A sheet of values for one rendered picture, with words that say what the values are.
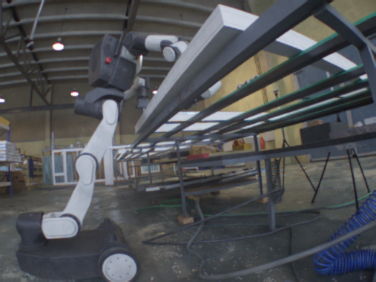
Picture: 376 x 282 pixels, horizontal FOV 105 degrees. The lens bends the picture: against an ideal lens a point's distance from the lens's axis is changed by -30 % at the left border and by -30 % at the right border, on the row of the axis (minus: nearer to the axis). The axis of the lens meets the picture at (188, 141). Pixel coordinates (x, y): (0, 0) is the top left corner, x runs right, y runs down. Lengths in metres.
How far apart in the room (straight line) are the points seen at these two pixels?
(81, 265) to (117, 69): 1.06
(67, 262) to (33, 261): 0.20
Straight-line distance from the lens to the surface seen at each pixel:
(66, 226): 1.16
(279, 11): 0.43
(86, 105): 1.21
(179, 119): 1.44
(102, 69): 1.20
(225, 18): 0.52
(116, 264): 1.03
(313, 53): 0.67
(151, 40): 1.12
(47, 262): 1.12
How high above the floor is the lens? 0.57
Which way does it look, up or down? 6 degrees up
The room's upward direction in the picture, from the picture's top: 6 degrees counter-clockwise
